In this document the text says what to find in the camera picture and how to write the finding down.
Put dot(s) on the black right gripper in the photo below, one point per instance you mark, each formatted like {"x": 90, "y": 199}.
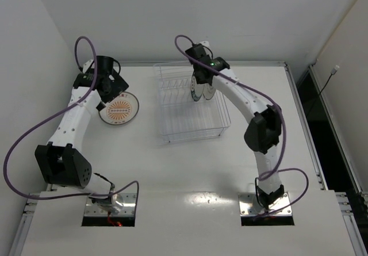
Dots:
{"x": 203, "y": 76}

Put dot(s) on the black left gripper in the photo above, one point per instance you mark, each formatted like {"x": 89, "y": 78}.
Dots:
{"x": 115, "y": 88}

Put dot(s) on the green rimmed lettered plate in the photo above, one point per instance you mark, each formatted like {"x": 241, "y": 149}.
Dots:
{"x": 196, "y": 89}

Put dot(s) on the white plate with dark rim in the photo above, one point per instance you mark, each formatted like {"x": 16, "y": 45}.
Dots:
{"x": 209, "y": 91}

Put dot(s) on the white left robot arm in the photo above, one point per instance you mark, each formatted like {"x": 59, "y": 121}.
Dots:
{"x": 61, "y": 161}

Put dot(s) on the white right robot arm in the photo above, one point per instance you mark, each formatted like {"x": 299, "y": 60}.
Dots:
{"x": 265, "y": 123}

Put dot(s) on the orange sunburst plate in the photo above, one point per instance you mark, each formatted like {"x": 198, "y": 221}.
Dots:
{"x": 120, "y": 110}

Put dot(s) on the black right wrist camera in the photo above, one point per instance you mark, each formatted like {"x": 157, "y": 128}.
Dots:
{"x": 219, "y": 64}

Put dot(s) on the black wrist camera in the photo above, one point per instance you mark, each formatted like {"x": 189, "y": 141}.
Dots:
{"x": 219, "y": 64}
{"x": 84, "y": 80}

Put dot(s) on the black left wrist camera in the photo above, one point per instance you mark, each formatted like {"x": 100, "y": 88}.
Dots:
{"x": 84, "y": 80}

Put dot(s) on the white wire dish rack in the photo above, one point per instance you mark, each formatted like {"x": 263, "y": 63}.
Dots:
{"x": 182, "y": 119}

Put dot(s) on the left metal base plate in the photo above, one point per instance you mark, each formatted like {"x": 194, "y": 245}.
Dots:
{"x": 122, "y": 205}

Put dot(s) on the metal base plate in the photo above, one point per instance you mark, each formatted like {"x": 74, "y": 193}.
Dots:
{"x": 249, "y": 206}
{"x": 122, "y": 205}

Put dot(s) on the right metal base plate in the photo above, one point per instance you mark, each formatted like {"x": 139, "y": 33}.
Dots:
{"x": 249, "y": 206}

